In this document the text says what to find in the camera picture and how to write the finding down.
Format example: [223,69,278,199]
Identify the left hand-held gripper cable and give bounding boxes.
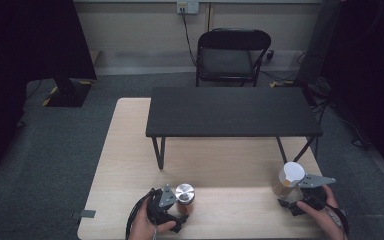
[125,188,155,240]

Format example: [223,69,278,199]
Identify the black raised rack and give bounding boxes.
[145,86,324,171]

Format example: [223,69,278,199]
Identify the white wall socket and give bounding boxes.
[176,1,200,15]

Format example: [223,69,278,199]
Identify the grey upright panel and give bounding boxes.
[296,0,343,86]

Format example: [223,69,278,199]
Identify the white lid glass jar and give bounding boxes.
[272,161,306,198]

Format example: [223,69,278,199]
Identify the black stand base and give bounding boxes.
[41,78,94,108]

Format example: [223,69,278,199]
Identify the right hand-held gripper cable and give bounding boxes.
[326,203,350,236]

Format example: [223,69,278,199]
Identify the hand-held gripper cable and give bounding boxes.
[125,188,155,240]
[326,203,350,236]

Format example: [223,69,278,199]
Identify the black folding chair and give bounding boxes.
[195,28,273,88]

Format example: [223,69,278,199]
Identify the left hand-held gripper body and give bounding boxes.
[146,184,181,226]

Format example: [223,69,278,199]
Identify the dark curtain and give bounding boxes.
[319,0,384,186]
[0,0,98,181]

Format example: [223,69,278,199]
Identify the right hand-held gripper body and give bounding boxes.
[297,173,337,212]

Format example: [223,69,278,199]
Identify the person's right hand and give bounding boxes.
[296,184,346,240]

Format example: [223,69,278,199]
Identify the person's left hand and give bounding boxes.
[128,198,178,240]

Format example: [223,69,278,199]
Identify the black wall socket cable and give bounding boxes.
[180,12,198,67]

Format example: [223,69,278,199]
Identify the silver lid glass jar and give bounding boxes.
[175,183,196,215]

